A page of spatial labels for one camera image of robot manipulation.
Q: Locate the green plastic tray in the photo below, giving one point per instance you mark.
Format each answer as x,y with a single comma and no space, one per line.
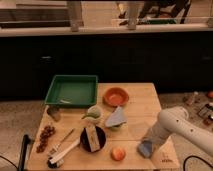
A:
72,91

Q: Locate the bunch of red grapes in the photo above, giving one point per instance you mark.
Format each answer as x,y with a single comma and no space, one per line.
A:
46,133

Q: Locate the orange fruit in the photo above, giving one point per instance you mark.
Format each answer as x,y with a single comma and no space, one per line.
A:
118,153

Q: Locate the metal fork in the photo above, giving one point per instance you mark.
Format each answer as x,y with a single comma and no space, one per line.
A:
56,147

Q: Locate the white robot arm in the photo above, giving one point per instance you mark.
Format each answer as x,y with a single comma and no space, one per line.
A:
174,120

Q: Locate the blue sponge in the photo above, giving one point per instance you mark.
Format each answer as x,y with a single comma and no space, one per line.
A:
145,149

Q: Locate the white handled brush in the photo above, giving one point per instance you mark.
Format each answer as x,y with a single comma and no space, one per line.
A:
57,161

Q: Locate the black chair frame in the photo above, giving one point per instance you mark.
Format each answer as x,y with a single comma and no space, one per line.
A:
25,142

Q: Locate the small brown block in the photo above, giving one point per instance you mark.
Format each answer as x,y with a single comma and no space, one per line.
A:
54,113

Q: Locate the blue grey cloth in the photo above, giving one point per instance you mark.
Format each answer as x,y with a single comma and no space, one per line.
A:
116,118

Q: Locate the red bowl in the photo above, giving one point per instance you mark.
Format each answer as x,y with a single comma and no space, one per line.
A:
115,96

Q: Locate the wooden block on plate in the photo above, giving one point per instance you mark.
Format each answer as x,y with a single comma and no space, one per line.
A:
92,138

